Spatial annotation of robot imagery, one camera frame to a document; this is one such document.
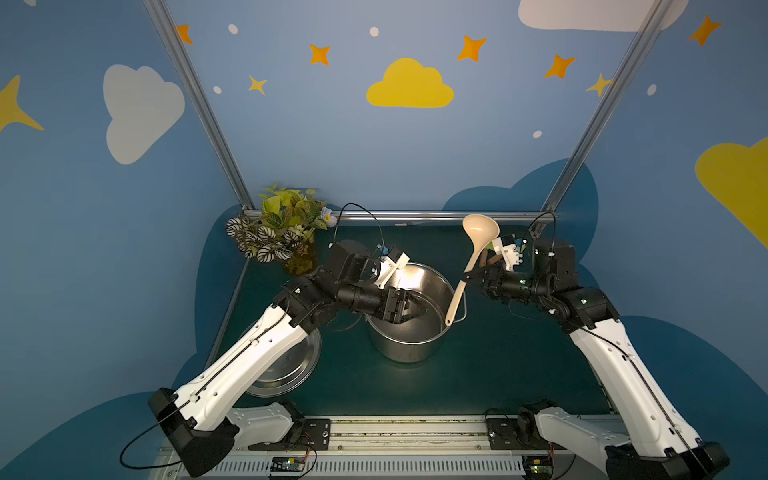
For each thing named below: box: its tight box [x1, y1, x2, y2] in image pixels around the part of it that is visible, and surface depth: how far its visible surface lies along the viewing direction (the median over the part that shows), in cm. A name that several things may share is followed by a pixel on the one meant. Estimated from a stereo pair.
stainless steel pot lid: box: [246, 329, 322, 399], surface depth 85 cm
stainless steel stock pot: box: [365, 263, 467, 363], surface depth 87 cm
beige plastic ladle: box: [444, 214, 500, 327], surface depth 72 cm
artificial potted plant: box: [226, 183, 337, 275], surface depth 95 cm
